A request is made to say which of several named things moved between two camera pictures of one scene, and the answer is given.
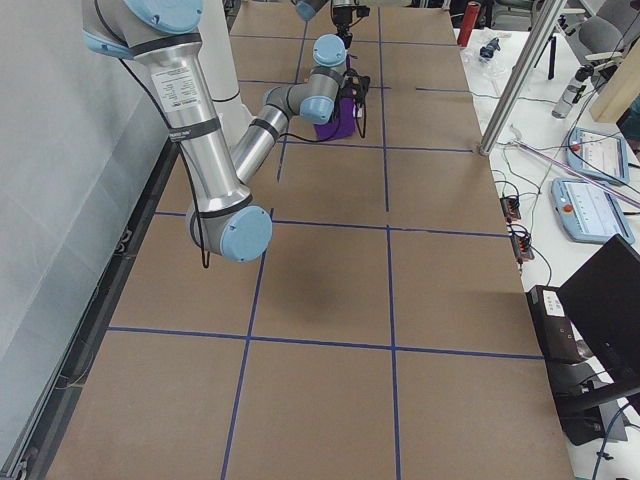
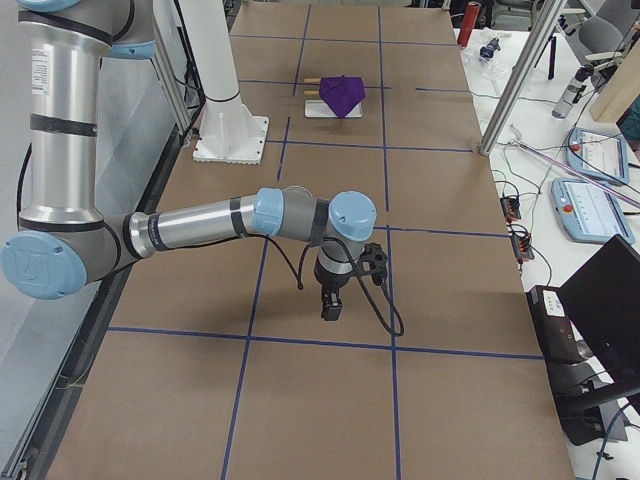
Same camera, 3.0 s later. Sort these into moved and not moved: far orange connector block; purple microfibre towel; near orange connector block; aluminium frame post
Moved: purple microfibre towel
Not moved: aluminium frame post; far orange connector block; near orange connector block
